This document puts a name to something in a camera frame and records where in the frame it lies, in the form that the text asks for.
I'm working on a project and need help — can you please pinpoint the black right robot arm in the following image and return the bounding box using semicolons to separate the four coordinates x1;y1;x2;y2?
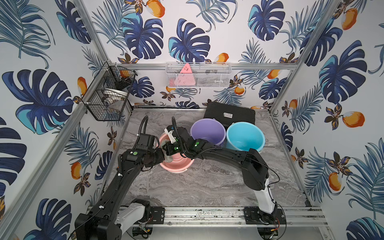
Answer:
162;126;278;215

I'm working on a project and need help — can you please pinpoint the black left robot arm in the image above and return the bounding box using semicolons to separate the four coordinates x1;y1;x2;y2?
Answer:
74;134;165;240

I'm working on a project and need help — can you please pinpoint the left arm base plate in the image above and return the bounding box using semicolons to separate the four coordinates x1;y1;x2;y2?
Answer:
134;206;166;225

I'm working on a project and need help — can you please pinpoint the turquoise plastic bucket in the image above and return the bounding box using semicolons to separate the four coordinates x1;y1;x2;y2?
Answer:
226;122;266;153

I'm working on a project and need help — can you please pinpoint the pink triangular object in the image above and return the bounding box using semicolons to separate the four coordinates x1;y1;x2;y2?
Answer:
174;63;196;87

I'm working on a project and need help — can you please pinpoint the black plastic tool case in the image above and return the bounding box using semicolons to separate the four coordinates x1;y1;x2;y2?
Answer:
204;102;256;129

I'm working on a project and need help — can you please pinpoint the pink plastic bucket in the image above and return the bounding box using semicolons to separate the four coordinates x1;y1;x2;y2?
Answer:
160;133;195;174

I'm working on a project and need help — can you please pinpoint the white wire shelf basket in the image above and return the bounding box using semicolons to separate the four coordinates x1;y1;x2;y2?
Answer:
165;63;232;89

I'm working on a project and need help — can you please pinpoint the purple plastic bucket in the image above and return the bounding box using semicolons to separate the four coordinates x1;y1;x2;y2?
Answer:
191;119;226;146

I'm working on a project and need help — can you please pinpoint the black wire basket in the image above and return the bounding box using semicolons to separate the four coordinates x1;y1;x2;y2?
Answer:
81;62;138;122

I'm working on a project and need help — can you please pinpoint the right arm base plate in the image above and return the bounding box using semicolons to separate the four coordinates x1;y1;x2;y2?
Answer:
244;206;287;226

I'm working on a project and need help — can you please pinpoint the aluminium front rail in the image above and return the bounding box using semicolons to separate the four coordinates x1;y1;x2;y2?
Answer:
146;207;328;228

